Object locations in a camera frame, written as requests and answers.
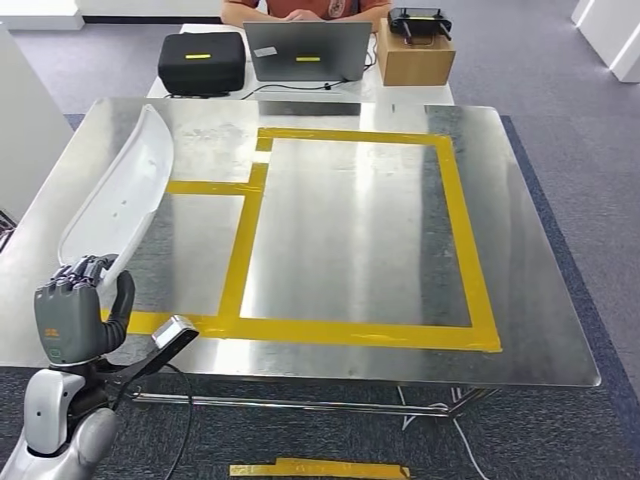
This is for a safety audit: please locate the brown cardboard box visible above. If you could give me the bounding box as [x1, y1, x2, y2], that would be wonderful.
[376, 17, 457, 88]

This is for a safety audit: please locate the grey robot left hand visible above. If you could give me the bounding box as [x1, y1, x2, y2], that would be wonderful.
[33, 254, 137, 368]

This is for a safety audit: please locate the large white block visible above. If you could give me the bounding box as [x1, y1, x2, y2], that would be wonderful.
[577, 0, 640, 85]

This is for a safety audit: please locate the grey laptop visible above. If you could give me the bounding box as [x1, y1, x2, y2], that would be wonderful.
[242, 20, 374, 84]

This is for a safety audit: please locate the yellow floor tape marking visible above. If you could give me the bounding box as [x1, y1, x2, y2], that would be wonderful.
[229, 456, 413, 480]

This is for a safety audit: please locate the person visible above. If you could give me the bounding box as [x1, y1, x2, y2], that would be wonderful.
[220, 0, 394, 34]

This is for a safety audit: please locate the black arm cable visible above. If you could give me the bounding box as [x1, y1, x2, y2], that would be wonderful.
[164, 362, 195, 480]

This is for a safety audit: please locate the white plastic car part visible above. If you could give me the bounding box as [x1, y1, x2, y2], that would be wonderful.
[57, 103, 175, 293]

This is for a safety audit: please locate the black laptop cable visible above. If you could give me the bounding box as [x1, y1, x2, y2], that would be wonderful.
[239, 77, 352, 103]

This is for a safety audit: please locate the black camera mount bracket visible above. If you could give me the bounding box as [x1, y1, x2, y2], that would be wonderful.
[94, 331, 201, 390]

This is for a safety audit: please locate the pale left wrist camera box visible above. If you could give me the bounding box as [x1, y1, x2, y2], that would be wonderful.
[150, 315, 201, 351]

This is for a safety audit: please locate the black carrying case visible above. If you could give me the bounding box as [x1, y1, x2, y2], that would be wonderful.
[157, 30, 248, 99]

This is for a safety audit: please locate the white board panel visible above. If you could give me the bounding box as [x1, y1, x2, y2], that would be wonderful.
[0, 25, 75, 225]

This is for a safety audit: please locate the white desk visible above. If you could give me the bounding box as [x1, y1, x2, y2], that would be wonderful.
[146, 22, 457, 108]

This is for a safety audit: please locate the white power strip cable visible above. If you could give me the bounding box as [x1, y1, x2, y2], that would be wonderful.
[396, 385, 491, 480]

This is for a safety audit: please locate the steel workbench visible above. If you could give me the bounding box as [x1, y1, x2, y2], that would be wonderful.
[0, 96, 602, 421]

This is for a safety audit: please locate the yellow workbench tape marking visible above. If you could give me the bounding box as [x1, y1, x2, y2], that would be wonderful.
[99, 126, 503, 354]

